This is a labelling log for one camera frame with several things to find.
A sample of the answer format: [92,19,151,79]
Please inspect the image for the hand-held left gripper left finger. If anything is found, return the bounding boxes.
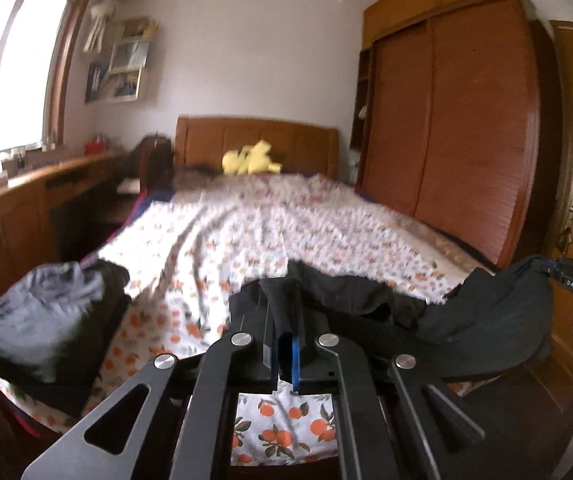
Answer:
[20,332,280,480]

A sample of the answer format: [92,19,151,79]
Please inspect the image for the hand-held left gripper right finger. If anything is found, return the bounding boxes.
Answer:
[279,332,522,480]

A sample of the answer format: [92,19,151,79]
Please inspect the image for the black coat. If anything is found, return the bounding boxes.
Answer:
[229,255,556,381]

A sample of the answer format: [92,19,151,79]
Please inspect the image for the beige floral quilt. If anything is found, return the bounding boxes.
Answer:
[174,167,497,276]

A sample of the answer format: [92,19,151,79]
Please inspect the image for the bed with orange-print sheet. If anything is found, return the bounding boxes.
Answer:
[0,175,472,466]

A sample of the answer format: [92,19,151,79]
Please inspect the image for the wooden wardrobe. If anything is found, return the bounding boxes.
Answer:
[350,0,559,268]

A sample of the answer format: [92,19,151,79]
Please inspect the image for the folded black garment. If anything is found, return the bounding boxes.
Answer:
[41,259,133,417]

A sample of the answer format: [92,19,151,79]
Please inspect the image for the yellow plush toy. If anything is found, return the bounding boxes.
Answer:
[222,141,283,177]

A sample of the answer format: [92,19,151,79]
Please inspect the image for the wooden bed headboard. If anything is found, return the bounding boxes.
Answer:
[175,116,341,181]

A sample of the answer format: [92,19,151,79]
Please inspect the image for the black chair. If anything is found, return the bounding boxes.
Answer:
[131,134,176,198]

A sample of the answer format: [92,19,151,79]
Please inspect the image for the folded grey garment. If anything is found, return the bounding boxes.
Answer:
[0,259,117,386]

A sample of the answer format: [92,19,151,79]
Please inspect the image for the wooden desk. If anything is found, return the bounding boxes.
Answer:
[0,149,134,311]

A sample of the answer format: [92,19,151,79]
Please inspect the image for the hanging white plush toy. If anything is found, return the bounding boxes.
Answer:
[83,0,133,54]

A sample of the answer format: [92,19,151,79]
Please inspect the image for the wooden framed window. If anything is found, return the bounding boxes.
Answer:
[0,0,94,158]

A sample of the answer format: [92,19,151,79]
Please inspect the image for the white wall shelf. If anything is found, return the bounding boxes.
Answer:
[86,17,158,104]

